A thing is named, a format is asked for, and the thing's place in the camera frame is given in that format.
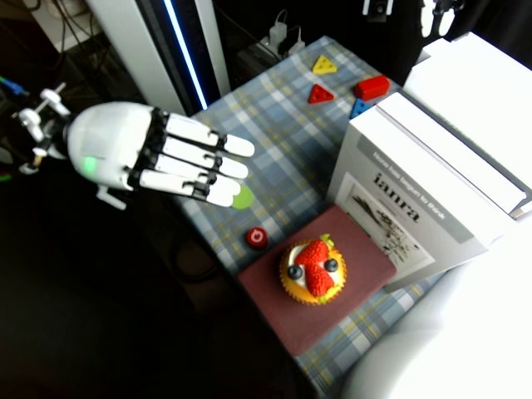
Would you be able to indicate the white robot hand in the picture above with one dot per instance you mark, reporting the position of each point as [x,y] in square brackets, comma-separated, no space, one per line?
[108,141]

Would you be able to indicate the maroon hardcover book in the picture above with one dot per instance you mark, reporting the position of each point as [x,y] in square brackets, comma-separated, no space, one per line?
[357,251]

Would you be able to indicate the white column blue light strip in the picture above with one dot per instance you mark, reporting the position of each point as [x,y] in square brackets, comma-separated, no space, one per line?
[137,50]

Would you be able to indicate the green round toy cookie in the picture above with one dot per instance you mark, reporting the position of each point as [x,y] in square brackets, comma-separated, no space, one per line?
[245,201]

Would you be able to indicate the blue plaid tablecloth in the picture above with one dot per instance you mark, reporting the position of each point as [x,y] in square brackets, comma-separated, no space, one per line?
[282,137]

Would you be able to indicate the red round button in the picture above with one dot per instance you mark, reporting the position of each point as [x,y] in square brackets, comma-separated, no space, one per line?
[256,239]

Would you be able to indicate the white power strip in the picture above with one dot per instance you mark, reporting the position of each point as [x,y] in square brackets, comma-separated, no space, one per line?
[282,50]

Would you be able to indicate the white power adapter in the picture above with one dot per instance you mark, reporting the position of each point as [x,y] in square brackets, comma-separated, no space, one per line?
[296,37]
[278,33]

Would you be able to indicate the red triangle block with holes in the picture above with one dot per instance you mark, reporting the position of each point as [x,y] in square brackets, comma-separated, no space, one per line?
[320,95]

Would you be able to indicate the yellow triangle block with holes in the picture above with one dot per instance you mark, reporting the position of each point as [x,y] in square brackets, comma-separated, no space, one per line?
[324,66]

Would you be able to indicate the toy cupcake with strawberries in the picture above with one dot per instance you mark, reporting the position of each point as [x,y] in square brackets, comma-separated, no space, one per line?
[313,270]

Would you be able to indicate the blue triangle block with holes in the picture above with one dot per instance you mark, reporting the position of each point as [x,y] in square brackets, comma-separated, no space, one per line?
[359,110]

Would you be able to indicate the red rectangular block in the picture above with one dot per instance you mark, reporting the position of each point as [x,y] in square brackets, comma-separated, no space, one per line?
[372,88]

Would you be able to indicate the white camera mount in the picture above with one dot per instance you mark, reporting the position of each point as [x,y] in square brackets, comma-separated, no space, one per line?
[377,9]

